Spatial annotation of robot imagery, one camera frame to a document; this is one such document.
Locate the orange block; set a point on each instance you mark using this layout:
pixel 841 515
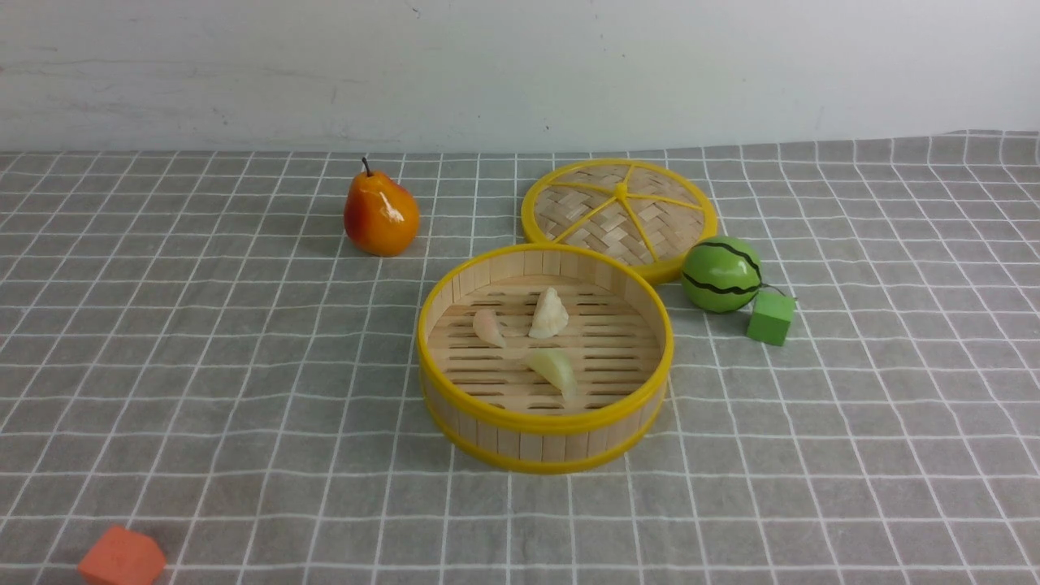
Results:
pixel 122 556

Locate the green toy watermelon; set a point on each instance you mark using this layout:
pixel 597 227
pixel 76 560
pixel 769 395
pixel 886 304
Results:
pixel 721 274

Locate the orange-red toy pear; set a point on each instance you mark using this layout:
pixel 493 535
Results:
pixel 380 217

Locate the pale yellow-green dumpling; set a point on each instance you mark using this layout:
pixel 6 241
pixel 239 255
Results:
pixel 555 367

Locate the pink dumpling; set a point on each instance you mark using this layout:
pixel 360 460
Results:
pixel 486 327

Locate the white pointed dumpling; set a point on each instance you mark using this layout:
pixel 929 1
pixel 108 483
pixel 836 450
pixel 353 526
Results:
pixel 550 316

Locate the woven bamboo steamer lid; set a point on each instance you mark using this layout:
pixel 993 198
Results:
pixel 638 213

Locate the bamboo steamer tray yellow rim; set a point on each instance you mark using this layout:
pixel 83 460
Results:
pixel 489 403

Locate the green cube block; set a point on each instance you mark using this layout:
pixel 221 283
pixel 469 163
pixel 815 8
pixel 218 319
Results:
pixel 771 318

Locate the grey checked tablecloth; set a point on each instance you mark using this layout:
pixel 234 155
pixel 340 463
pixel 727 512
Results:
pixel 192 350

